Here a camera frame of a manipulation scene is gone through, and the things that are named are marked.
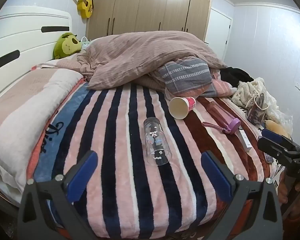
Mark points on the clear plastic bag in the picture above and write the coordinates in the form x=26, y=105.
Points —
x=277, y=112

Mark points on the small printed gift bag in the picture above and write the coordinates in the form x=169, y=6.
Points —
x=257, y=110

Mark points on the pink patterned cloth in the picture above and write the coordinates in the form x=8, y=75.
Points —
x=222, y=87

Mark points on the clear glass bottle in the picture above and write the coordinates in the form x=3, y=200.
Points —
x=156, y=142

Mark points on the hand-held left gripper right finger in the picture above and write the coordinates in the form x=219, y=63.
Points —
x=216, y=172

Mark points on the striped fleece blanket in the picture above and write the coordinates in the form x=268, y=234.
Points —
x=130, y=155

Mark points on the grey patterned pillow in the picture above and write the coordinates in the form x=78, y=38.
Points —
x=185, y=73

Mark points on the beige soft item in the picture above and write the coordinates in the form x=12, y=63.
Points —
x=277, y=127

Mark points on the purple lidded water bottle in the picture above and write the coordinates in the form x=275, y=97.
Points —
x=221, y=116

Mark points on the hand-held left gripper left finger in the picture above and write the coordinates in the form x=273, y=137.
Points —
x=82, y=172

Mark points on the pink duvet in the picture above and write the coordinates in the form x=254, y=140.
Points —
x=140, y=57

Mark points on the small dark phone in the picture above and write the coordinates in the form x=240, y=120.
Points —
x=268, y=157

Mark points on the white fluffy cloth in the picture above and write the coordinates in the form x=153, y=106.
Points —
x=247, y=90

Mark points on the wall socket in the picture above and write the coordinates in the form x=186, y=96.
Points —
x=299, y=85

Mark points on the white slim box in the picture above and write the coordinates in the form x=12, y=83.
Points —
x=245, y=140

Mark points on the white door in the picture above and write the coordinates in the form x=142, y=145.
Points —
x=218, y=32

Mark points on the green plush toy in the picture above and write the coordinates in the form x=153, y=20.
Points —
x=66, y=45

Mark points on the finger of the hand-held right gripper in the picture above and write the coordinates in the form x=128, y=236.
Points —
x=272, y=135
x=270, y=147

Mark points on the person's right hand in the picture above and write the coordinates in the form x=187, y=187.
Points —
x=283, y=187

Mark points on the black garment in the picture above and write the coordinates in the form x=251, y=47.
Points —
x=236, y=73

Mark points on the wooden wardrobe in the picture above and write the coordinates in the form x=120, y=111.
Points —
x=150, y=5

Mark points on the white pink pillow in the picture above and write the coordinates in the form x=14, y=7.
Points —
x=22, y=120

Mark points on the pink white paper cup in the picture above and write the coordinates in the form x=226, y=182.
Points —
x=180, y=107

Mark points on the white bed headboard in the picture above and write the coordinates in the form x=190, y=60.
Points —
x=22, y=42

